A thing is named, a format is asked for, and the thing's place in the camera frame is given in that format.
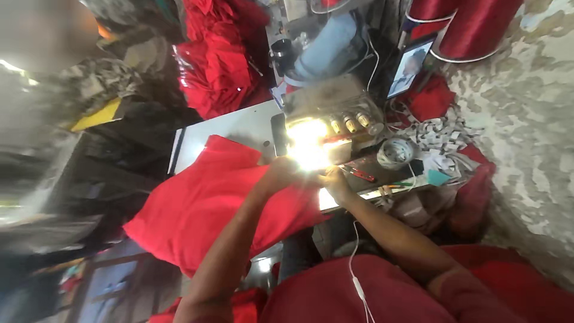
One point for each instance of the person's legs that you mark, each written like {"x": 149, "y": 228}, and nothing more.
{"x": 298, "y": 251}

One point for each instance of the person's right forearm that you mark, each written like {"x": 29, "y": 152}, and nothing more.
{"x": 397, "y": 235}

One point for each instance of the pile of white fabric scraps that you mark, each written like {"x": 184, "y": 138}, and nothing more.
{"x": 441, "y": 137}

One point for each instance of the person's left hand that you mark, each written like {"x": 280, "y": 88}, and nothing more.
{"x": 279, "y": 174}

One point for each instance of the overlock sewing machine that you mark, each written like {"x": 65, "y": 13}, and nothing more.
{"x": 325, "y": 101}

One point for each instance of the large dark red thread cone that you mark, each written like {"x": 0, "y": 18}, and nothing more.
{"x": 480, "y": 28}

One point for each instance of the spread red cloth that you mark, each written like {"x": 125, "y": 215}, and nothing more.
{"x": 515, "y": 278}

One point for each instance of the smartphone with lit screen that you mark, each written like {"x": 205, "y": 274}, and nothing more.
{"x": 410, "y": 67}

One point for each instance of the red cloth heap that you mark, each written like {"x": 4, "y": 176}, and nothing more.
{"x": 246, "y": 307}

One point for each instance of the person's right fingers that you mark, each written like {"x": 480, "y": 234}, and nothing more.
{"x": 330, "y": 175}

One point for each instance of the greyish brown cloth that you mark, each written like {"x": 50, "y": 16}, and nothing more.
{"x": 415, "y": 211}

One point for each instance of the white round tub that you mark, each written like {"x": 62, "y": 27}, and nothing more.
{"x": 394, "y": 155}

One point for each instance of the yellow flat panel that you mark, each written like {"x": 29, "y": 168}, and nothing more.
{"x": 98, "y": 115}

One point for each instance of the crumpled bright red cloth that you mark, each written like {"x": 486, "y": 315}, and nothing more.
{"x": 429, "y": 98}

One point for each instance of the dark red cloth bundle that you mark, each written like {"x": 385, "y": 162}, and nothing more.
{"x": 474, "y": 202}

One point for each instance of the white sewing table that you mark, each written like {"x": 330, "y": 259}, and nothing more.
{"x": 202, "y": 132}

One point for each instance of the person's left forearm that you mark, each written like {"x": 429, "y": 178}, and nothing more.
{"x": 231, "y": 246}

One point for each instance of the brown framed door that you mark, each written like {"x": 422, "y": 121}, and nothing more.
{"x": 112, "y": 291}

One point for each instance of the pile of red garments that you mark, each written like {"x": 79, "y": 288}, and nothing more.
{"x": 215, "y": 58}

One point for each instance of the teal fabric scrap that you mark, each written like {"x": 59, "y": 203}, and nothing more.
{"x": 437, "y": 177}

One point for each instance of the person's left fingers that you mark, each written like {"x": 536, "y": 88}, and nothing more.
{"x": 293, "y": 169}

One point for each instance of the person's body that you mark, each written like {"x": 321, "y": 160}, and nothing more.
{"x": 354, "y": 291}

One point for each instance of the person's right hand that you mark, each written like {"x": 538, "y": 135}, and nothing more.
{"x": 339, "y": 186}

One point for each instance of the black cylindrical cup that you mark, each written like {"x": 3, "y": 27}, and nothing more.
{"x": 282, "y": 56}

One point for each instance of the red fabric garment piece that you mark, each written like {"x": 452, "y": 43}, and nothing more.
{"x": 202, "y": 197}

